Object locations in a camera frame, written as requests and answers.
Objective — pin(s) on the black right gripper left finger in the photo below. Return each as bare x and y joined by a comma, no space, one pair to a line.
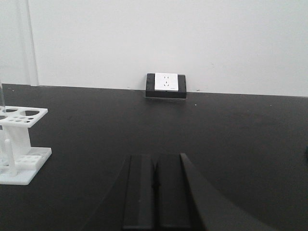
129,205

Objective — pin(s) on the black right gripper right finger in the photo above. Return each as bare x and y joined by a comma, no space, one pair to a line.
188,202

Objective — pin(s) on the white test tube rack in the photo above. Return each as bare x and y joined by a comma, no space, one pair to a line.
19,161

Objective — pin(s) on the white wall power socket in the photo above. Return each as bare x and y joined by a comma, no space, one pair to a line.
166,85

